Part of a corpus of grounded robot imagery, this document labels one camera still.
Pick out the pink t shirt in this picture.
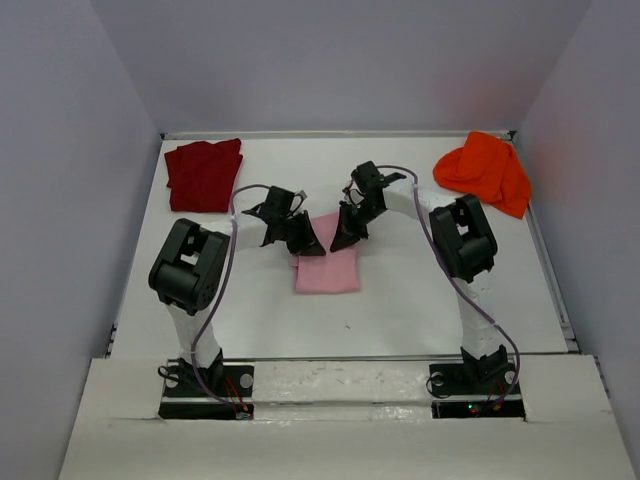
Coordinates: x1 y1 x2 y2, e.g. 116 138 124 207
291 213 361 295

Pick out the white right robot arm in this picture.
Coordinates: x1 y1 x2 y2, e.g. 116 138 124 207
330 161 501 361

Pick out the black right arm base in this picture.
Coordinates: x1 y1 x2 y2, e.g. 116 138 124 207
425 345 526 420

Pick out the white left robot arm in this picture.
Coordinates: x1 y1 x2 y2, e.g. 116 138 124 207
148 185 326 370

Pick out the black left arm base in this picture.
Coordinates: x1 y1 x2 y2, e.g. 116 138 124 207
157 354 255 421

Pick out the dark red folded t shirt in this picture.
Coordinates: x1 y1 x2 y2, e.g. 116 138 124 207
164 138 243 213

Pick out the orange t shirt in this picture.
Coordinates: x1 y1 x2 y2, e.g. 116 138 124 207
433 131 532 219

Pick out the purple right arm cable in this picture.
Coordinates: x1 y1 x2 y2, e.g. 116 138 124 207
379 165 521 413

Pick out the aluminium table front rail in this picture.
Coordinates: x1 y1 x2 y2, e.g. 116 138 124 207
224 352 582 362

